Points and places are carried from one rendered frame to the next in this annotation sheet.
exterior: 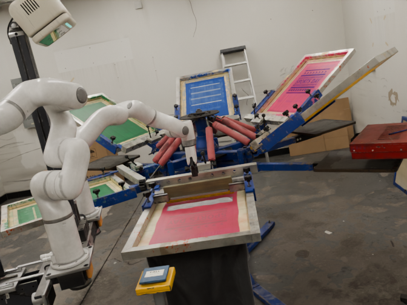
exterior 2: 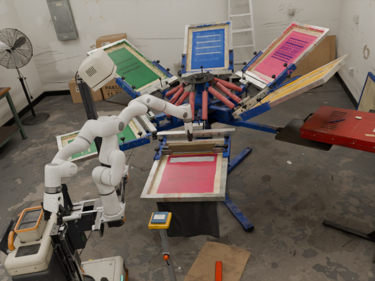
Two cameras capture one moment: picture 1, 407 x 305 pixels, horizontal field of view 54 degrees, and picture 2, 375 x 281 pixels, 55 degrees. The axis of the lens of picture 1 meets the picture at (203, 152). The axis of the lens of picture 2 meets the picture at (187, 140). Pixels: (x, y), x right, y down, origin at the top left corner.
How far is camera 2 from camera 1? 91 cm
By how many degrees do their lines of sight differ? 17
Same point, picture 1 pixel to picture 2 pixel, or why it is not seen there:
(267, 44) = not seen: outside the picture
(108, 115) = (134, 111)
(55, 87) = (107, 127)
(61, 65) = not seen: outside the picture
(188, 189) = (185, 148)
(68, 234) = (113, 200)
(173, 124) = (177, 112)
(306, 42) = not seen: outside the picture
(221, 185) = (207, 148)
